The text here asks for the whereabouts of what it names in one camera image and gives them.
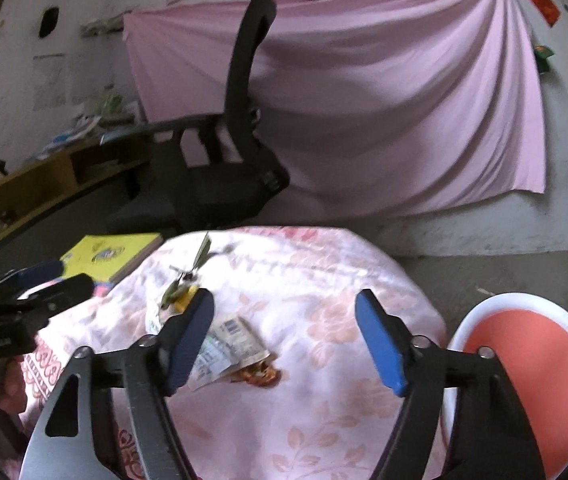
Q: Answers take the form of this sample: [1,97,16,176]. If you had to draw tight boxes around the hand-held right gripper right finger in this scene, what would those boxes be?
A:
[355,288,548,480]

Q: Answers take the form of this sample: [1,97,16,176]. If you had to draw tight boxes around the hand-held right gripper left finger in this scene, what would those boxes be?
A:
[18,288,215,480]

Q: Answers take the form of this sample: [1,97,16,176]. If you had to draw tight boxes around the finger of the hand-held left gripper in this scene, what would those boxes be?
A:
[0,259,65,304]
[18,273,96,329]

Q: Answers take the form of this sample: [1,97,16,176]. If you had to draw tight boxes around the white green wrapper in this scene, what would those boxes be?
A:
[186,315,270,394]

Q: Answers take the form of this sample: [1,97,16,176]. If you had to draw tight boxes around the small yellow plastic piece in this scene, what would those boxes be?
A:
[174,285,201,312]

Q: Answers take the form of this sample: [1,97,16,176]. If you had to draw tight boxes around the small green wrapper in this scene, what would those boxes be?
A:
[161,269,195,309]

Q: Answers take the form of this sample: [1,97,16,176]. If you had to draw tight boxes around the red brown wrapper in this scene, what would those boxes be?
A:
[231,362,283,389]

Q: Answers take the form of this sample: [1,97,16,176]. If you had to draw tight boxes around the olive stick wrapper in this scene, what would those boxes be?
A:
[190,232,213,267]

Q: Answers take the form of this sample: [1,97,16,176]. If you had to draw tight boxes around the white red basin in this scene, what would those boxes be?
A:
[441,292,568,480]

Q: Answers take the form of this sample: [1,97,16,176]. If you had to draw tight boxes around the person's left hand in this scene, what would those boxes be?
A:
[0,357,29,413]

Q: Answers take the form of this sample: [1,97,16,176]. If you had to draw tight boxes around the yellow book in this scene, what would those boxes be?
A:
[60,233,165,282]

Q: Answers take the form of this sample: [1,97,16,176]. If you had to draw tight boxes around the floral printed tablecloth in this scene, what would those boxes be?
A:
[16,225,448,480]

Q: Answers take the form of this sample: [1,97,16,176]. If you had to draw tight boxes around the wooden shelf desk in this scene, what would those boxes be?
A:
[0,129,153,263]

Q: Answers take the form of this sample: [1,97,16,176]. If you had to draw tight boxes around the pile of papers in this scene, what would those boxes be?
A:
[38,89,140,162]

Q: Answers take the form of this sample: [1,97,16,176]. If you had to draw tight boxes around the pink hanging cloth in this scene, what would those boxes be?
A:
[122,0,548,219]

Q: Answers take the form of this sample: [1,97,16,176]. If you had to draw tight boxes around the black office chair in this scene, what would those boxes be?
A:
[106,0,293,237]

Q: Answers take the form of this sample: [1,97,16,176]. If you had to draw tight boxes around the black cap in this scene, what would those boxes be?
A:
[38,5,61,39]

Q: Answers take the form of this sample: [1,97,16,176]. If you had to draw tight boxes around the green red packet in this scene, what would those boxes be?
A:
[533,44,557,75]

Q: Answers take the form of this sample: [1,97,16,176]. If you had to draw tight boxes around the white wall paper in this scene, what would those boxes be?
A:
[30,53,67,112]

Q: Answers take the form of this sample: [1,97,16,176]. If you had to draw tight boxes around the cluttered wall shelf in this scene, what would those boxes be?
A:
[80,12,130,39]

